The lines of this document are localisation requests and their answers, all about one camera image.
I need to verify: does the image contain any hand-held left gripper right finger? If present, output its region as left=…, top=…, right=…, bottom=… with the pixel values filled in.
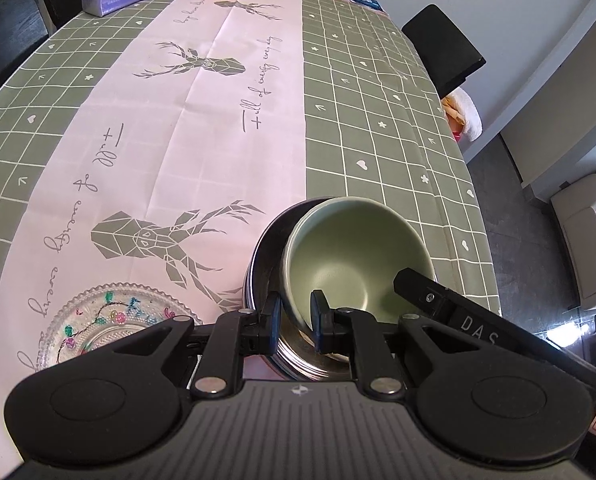
left=310, top=292, right=484, bottom=396

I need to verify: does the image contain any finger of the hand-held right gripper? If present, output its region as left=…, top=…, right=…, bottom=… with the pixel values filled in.
left=393, top=267, right=460, bottom=322

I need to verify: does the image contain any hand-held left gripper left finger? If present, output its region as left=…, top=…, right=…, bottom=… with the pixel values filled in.
left=112, top=290, right=284, bottom=396

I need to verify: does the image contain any blue steel-lined bowl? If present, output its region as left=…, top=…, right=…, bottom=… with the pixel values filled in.
left=242, top=198, right=359, bottom=382

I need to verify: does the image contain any pale green bowl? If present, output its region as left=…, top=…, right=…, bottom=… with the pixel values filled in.
left=281, top=197, right=435, bottom=361

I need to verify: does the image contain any clear glass plate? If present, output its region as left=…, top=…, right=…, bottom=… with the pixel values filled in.
left=36, top=282, right=205, bottom=373

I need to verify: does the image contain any beige sofa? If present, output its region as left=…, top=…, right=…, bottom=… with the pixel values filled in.
left=549, top=171, right=596, bottom=312

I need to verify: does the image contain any green checked tablecloth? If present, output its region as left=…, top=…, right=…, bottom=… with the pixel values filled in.
left=0, top=0, right=504, bottom=461

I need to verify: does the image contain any pink deer-print table runner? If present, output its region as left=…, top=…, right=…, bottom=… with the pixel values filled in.
left=0, top=0, right=311, bottom=480

